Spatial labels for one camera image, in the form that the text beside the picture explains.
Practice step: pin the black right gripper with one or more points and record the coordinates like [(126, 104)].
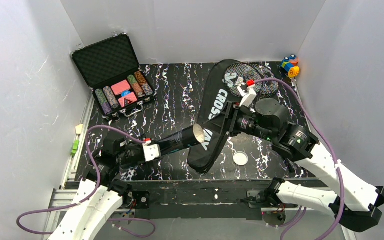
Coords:
[(228, 118)]

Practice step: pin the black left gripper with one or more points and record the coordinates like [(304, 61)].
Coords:
[(138, 153)]

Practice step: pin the black shuttlecock tube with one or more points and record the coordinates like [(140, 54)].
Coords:
[(181, 140)]

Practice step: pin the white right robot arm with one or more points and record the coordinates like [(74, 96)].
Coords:
[(350, 200)]

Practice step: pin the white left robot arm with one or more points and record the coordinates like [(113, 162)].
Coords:
[(100, 194)]

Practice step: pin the white tube lid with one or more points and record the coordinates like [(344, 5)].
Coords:
[(240, 158)]

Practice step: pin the black Crossway racket bag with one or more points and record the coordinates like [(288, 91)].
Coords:
[(216, 94)]

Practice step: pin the blue dealer chip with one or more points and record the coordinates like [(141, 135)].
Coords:
[(125, 93)]

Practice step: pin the pink playing card deck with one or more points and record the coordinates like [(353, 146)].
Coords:
[(121, 87)]

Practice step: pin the colourful toy blocks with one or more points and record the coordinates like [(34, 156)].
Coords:
[(290, 65)]

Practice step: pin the black poker chip case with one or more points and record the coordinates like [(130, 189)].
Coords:
[(108, 62)]

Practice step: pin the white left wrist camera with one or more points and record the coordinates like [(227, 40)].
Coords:
[(151, 150)]

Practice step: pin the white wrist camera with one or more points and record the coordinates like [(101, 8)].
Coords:
[(249, 95), (151, 150)]

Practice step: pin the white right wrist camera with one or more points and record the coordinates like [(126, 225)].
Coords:
[(249, 95)]

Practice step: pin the green clip on rail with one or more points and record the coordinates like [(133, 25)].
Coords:
[(75, 147)]

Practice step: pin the beige block on rail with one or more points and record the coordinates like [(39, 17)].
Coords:
[(79, 129)]

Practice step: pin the black mounting base plate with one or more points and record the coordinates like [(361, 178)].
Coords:
[(198, 199)]

